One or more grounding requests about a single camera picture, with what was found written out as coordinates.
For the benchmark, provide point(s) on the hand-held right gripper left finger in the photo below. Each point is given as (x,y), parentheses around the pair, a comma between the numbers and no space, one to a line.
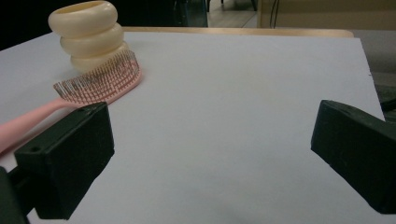
(71,155)

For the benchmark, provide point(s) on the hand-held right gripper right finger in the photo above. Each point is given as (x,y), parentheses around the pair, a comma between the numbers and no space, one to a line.
(358,155)

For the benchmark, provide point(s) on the pink hairbrush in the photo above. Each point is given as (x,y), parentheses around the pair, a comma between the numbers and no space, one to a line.
(102,85)

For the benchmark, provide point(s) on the light wooden desk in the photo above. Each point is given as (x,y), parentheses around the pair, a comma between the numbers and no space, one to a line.
(327,14)

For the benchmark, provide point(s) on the black curtain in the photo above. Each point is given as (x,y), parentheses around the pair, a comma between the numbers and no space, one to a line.
(25,15)

